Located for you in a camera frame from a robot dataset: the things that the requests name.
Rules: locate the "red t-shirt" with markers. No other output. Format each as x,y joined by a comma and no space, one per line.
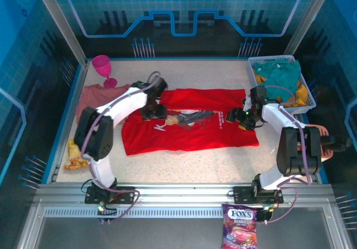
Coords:
195,137

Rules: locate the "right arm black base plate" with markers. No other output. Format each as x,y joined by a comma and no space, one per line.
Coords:
241,194

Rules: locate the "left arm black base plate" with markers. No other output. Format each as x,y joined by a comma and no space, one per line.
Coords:
125,194

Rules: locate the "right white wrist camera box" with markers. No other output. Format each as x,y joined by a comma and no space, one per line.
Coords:
247,102

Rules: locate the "aluminium frame post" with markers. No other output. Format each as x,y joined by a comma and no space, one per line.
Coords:
62,23
308,17

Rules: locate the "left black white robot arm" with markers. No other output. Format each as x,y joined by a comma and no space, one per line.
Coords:
96,137

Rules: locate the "pink folded t-shirt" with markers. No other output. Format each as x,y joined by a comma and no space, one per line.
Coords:
94,95

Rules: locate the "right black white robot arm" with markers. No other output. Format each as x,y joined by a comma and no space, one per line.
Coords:
298,151

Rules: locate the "aluminium frame rail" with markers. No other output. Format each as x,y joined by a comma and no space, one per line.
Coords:
181,196

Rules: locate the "orange plastic slotted holder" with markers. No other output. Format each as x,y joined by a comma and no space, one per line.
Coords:
320,128

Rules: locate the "white plastic basket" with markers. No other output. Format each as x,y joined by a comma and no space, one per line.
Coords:
309,105

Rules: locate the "purple Fox's candy bag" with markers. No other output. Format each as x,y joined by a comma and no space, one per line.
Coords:
240,229

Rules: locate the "yellow snack bag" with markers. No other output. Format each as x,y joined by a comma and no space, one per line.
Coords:
73,157

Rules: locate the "yellow t-shirt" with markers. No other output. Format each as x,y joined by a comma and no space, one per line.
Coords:
301,96

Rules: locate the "teal t-shirt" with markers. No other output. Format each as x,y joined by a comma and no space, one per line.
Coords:
281,77

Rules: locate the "magenta plastic goblet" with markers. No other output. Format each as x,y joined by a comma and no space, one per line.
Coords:
102,66

